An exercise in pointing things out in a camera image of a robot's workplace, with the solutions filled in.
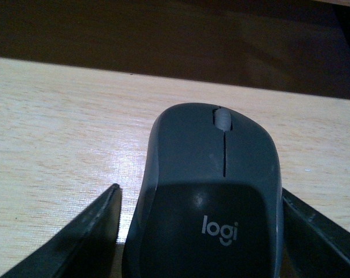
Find grey Logitech computer mouse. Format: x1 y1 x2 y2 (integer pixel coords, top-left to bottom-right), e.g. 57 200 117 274
122 103 283 277

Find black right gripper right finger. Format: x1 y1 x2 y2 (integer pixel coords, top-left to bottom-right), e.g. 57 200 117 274
282 189 350 277

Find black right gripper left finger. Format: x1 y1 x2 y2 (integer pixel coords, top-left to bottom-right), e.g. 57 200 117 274
3 184 122 277

